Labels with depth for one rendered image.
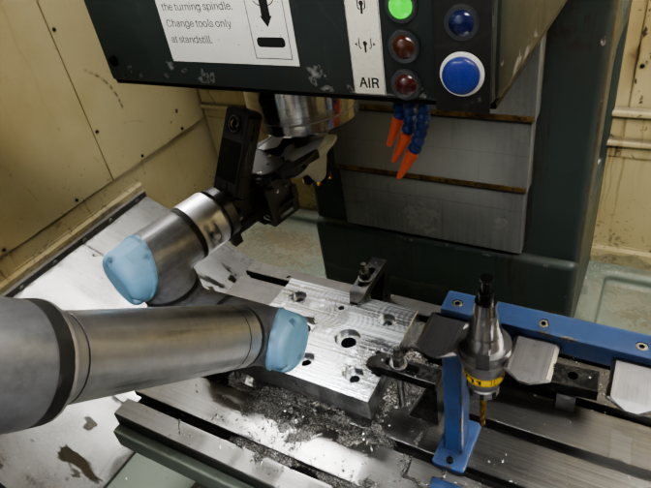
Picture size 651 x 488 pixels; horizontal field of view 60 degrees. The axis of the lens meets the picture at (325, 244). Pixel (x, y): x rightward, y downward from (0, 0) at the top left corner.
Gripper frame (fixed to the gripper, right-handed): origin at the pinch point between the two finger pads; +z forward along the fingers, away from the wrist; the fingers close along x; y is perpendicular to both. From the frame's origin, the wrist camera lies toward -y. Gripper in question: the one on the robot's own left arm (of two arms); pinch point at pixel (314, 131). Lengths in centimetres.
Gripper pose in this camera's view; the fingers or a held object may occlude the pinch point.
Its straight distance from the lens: 85.1
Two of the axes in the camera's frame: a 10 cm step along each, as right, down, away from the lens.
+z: 6.7, -5.6, 4.9
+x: 7.2, 3.3, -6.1
